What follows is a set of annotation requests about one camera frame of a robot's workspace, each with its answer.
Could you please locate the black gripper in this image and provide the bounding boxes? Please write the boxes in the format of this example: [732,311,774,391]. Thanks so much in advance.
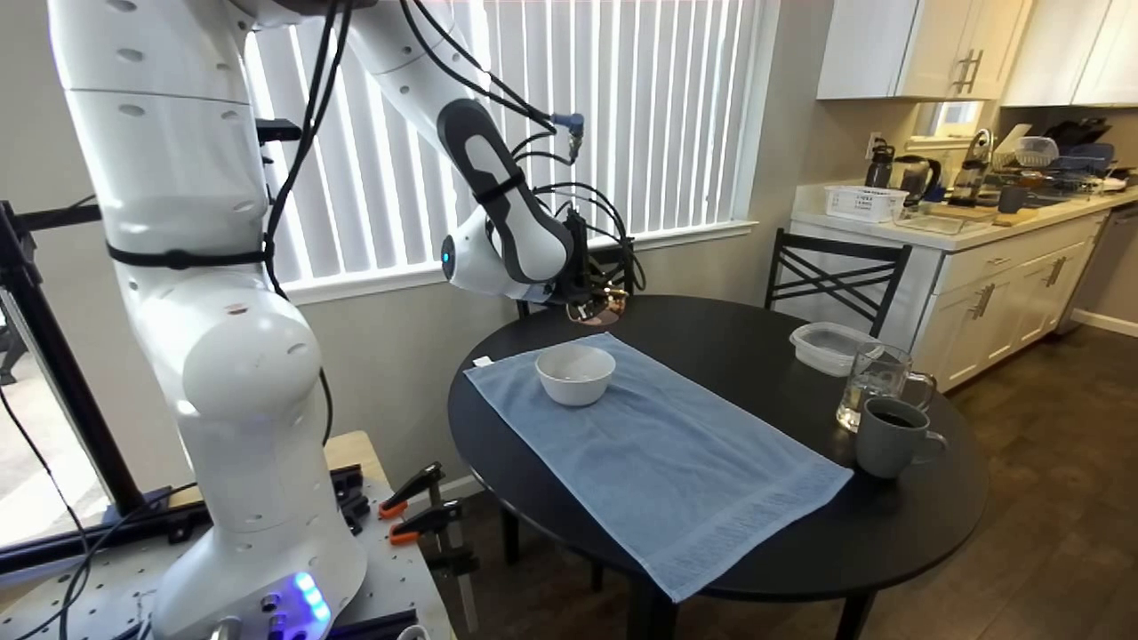
[550,210,639,318]

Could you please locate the white bowl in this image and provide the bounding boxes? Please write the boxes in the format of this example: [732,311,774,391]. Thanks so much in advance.
[531,340,618,408]

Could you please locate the light blue towel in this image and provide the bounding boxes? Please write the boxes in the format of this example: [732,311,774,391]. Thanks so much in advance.
[462,332,858,603]

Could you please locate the white vertical window blinds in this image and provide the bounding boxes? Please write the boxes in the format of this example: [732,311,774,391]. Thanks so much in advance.
[240,0,777,300]

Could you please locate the round black table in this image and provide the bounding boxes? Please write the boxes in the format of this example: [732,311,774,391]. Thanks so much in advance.
[444,293,989,640]

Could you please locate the black cross-back chair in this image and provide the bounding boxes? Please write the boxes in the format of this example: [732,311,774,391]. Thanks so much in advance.
[761,223,912,340]

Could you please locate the translucent plastic container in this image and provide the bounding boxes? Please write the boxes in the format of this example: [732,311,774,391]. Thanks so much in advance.
[786,320,883,382]

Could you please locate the black orange bar clamp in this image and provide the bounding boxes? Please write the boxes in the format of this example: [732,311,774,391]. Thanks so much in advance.
[387,493,468,549]
[377,458,447,524]

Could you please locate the clear plastic bin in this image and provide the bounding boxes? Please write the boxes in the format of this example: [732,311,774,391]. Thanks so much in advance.
[821,181,910,223]

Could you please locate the clear glass pitcher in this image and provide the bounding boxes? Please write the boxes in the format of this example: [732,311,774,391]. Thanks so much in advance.
[833,346,937,436]

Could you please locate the wooden robot stand top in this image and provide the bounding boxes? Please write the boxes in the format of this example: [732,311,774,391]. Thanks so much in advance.
[0,428,460,640]

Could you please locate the grey mug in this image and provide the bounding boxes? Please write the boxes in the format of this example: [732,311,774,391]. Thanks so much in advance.
[854,394,952,482]

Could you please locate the black coffee maker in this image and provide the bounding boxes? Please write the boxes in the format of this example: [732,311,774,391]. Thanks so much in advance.
[863,132,944,205]

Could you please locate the white kitchen appliance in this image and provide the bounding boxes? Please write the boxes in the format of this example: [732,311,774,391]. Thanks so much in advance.
[905,101,989,146]

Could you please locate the white kitchen counter cabinet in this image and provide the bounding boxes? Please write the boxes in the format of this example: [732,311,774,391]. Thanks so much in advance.
[789,185,1138,394]

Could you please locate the clear plastic jug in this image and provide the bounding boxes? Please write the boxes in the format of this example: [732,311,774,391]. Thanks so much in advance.
[991,119,1064,173]

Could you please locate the grey metal mounting plate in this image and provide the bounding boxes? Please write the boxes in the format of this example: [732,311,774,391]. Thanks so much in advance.
[0,520,431,640]

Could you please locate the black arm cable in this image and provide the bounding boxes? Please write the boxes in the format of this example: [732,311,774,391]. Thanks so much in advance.
[394,0,652,300]
[260,0,359,453]

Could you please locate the white wall cabinet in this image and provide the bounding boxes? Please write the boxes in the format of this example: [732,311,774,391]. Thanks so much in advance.
[813,0,1042,102]
[998,0,1138,110]

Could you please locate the black metal frame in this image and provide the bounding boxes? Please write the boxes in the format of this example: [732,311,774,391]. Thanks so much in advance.
[0,196,215,578]

